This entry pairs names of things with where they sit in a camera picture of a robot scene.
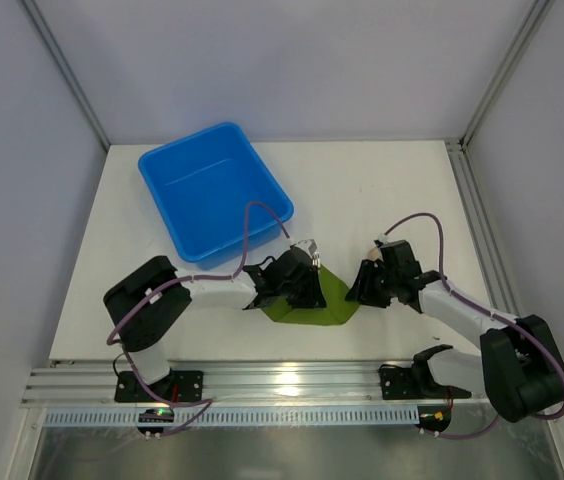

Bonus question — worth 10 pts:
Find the silver fork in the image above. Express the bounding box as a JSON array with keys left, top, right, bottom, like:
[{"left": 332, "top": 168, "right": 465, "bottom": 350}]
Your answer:
[{"left": 312, "top": 253, "right": 321, "bottom": 270}]

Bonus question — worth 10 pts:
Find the green paper napkin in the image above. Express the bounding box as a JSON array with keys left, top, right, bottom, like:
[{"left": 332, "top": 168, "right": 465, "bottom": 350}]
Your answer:
[{"left": 263, "top": 266, "right": 359, "bottom": 326}]

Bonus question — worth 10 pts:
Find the beige cutlery tray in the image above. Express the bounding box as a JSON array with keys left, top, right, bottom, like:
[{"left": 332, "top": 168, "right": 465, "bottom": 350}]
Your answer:
[{"left": 366, "top": 247, "right": 382, "bottom": 262}]

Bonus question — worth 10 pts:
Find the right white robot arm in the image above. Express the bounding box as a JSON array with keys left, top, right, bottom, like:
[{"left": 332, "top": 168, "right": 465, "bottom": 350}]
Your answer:
[{"left": 346, "top": 240, "right": 564, "bottom": 423}]

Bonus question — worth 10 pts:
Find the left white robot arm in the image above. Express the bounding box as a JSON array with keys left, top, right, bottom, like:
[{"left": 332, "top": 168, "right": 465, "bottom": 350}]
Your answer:
[{"left": 103, "top": 242, "right": 326, "bottom": 406}]

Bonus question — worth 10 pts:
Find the blue plastic bin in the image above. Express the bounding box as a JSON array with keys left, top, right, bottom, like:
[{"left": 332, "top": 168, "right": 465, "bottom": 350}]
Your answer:
[{"left": 138, "top": 122, "right": 294, "bottom": 270}]

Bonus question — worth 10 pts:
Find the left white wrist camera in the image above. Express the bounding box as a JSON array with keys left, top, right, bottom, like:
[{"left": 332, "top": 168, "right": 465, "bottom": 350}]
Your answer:
[{"left": 287, "top": 237, "right": 319, "bottom": 258}]

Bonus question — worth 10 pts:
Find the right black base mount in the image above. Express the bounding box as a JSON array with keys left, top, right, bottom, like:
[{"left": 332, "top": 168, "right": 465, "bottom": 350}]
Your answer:
[{"left": 378, "top": 364, "right": 472, "bottom": 400}]

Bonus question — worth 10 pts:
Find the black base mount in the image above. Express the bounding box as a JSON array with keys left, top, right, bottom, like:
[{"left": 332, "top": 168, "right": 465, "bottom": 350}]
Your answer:
[
  {"left": 114, "top": 370, "right": 204, "bottom": 403},
  {"left": 378, "top": 364, "right": 472, "bottom": 400}
]

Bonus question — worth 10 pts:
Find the right aluminium side rail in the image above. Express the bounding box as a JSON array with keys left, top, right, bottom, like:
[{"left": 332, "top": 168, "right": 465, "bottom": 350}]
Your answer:
[{"left": 444, "top": 138, "right": 520, "bottom": 314}]

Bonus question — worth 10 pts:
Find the aluminium front rail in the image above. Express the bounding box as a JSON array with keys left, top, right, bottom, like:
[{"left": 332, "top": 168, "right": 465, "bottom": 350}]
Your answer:
[{"left": 19, "top": 360, "right": 564, "bottom": 409}]

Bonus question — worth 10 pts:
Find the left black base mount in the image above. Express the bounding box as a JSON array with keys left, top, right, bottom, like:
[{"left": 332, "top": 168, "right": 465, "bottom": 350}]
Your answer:
[{"left": 114, "top": 370, "right": 204, "bottom": 403}]

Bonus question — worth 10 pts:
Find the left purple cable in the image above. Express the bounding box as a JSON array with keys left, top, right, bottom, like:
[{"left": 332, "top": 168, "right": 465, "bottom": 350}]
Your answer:
[{"left": 106, "top": 201, "right": 296, "bottom": 436}]

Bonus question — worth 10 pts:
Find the white slotted cable duct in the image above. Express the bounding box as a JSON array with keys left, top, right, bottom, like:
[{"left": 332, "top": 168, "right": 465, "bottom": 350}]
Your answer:
[{"left": 43, "top": 405, "right": 420, "bottom": 428}]

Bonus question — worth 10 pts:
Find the right aluminium frame post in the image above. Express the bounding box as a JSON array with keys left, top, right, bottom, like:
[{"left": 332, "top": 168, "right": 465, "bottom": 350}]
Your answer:
[{"left": 459, "top": 0, "right": 555, "bottom": 149}]

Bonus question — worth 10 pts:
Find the aluminium frame post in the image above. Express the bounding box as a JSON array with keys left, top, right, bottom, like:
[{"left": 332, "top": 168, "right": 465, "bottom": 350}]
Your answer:
[
  {"left": 459, "top": 0, "right": 555, "bottom": 149},
  {"left": 17, "top": 0, "right": 111, "bottom": 152}
]

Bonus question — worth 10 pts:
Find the left aluminium frame post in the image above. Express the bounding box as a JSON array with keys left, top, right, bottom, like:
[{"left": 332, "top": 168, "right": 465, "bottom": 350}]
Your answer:
[{"left": 17, "top": 0, "right": 111, "bottom": 152}]

